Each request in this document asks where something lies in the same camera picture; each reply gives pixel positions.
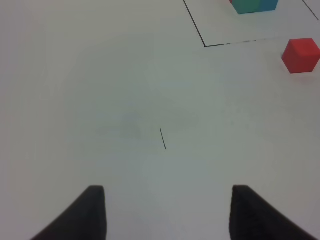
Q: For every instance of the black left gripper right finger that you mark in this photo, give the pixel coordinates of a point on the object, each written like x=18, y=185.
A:
x=253, y=218

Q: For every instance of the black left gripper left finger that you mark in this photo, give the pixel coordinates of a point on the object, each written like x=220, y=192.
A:
x=84, y=219

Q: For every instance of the template green cube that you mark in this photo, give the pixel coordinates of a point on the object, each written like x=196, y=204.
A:
x=245, y=6

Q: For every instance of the template blue cube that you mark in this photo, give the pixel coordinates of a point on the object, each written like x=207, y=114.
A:
x=267, y=5

